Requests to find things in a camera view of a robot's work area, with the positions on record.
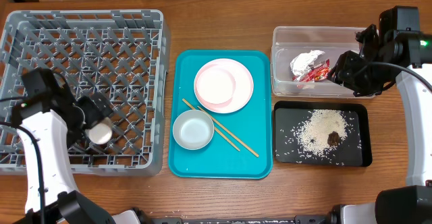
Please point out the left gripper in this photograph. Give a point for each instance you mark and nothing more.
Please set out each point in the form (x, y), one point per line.
(92, 110)

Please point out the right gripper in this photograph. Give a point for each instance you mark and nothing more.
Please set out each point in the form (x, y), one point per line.
(342, 72)

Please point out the white cup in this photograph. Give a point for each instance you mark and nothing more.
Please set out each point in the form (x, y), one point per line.
(101, 133)

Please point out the red snack wrapper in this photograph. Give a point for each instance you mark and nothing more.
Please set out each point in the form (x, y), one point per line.
(306, 67)

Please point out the brown food scrap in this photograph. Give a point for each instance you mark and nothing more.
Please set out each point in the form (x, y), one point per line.
(334, 139)

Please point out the rice pile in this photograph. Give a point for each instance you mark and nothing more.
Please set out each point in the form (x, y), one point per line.
(301, 137)

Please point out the grey bowl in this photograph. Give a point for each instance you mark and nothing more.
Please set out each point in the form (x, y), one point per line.
(191, 130)

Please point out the small pink plate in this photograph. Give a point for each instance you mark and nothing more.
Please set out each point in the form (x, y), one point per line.
(214, 85)

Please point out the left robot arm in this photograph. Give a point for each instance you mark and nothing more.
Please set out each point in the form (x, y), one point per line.
(48, 121)

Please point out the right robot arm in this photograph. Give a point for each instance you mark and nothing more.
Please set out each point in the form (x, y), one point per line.
(394, 53)

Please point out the grey dishwasher rack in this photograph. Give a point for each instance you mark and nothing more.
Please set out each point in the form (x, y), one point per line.
(122, 54)

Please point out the black waste tray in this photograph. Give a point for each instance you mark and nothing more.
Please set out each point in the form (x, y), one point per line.
(367, 158)

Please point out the clear plastic bin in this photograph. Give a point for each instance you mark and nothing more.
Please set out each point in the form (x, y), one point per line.
(290, 41)

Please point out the wooden chopstick left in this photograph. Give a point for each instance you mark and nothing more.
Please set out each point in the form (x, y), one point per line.
(215, 129)

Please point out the wooden chopstick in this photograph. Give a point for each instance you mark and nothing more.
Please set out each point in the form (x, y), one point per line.
(215, 129)
(231, 134)

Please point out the wooden chopstick right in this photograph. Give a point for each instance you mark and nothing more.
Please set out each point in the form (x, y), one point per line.
(231, 134)

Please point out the large white plate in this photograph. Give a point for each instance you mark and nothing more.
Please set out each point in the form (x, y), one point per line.
(244, 86)

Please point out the teal serving tray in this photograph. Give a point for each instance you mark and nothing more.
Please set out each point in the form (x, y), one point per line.
(252, 123)

